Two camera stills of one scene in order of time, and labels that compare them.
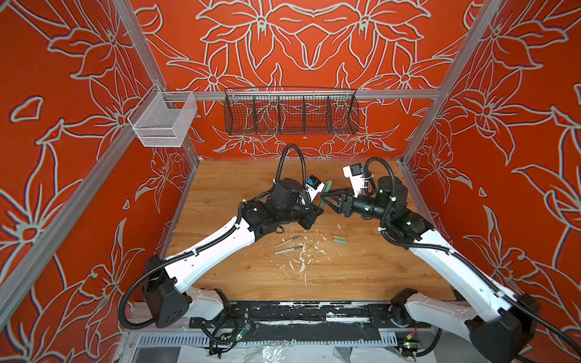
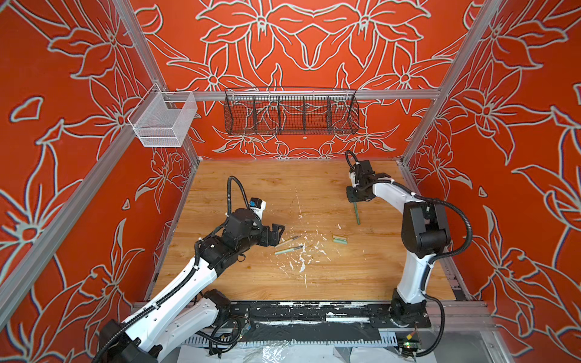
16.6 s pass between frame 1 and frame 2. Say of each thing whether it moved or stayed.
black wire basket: stayed
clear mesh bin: stayed
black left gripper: moved
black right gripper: moved
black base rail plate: stayed
